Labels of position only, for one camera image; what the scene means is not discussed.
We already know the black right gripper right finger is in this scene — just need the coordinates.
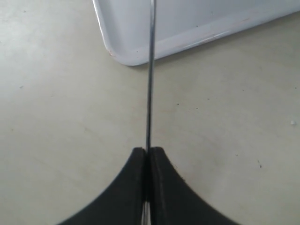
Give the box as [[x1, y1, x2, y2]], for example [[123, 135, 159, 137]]
[[149, 147, 237, 225]]

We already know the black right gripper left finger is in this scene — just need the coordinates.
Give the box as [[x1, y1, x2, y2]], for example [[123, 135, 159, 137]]
[[61, 148, 146, 225]]

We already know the thin metal skewer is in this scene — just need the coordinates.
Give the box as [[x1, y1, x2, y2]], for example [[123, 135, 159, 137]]
[[142, 0, 157, 225]]

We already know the white plastic tray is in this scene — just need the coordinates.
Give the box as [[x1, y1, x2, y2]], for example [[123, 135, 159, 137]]
[[93, 0, 300, 66]]

